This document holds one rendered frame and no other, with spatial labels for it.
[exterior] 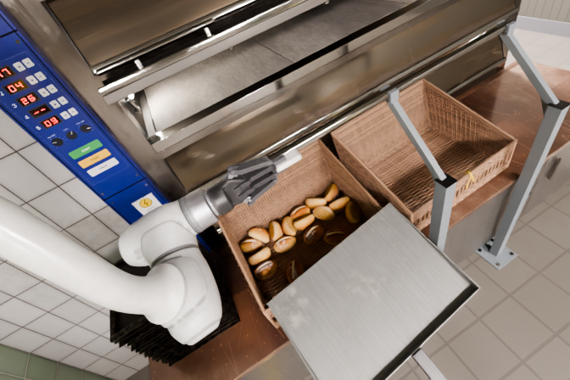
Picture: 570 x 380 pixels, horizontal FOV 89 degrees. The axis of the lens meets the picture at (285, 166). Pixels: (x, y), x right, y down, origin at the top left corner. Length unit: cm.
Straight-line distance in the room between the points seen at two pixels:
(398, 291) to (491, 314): 83
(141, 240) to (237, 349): 66
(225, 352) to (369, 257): 61
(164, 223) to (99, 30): 55
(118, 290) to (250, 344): 74
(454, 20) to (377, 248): 112
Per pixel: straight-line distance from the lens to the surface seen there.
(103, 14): 97
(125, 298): 54
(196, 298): 59
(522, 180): 149
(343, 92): 130
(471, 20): 176
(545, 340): 184
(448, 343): 174
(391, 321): 104
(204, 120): 107
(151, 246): 66
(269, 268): 121
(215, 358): 124
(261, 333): 119
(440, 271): 110
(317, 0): 96
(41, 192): 118
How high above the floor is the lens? 166
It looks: 42 degrees down
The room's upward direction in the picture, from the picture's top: 21 degrees counter-clockwise
